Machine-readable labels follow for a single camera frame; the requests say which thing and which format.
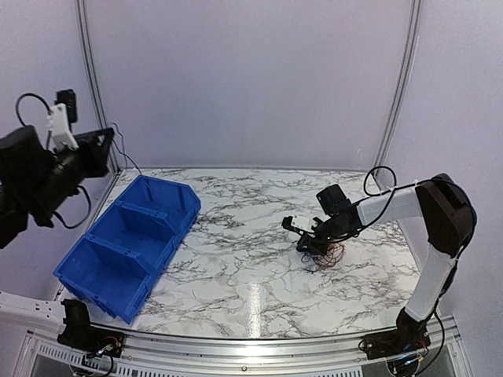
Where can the right aluminium corner post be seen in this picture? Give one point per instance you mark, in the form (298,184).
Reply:
(406,67)

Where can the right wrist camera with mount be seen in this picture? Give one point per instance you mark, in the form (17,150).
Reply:
(299,224)

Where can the blue bin middle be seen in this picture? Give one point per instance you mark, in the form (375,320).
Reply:
(151,236)

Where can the blue bin far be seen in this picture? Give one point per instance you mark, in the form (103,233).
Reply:
(176,202)

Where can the aluminium front frame rail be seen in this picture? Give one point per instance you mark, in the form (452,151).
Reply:
(150,354)

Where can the blue bin near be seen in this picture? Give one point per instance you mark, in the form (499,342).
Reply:
(112,277)

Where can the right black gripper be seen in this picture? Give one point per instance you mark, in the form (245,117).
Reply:
(314,247)

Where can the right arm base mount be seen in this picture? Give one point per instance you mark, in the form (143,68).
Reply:
(408,336)

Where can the left aluminium corner post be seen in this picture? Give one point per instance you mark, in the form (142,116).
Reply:
(88,60)

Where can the aluminium corner post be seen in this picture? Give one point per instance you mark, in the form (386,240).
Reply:
(406,67)
(88,60)

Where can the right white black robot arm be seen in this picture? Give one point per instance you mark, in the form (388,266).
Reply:
(449,219)

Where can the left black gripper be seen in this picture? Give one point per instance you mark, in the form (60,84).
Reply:
(97,155)

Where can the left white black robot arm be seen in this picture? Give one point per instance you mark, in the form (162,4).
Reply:
(34,183)

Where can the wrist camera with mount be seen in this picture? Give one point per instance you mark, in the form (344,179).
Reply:
(62,115)
(299,224)

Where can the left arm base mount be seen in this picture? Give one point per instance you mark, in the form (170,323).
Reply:
(80,334)

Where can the blue bin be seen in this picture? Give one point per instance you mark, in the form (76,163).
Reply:
(176,202)
(151,236)
(112,277)

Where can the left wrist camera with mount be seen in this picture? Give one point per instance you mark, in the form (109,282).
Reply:
(62,115)

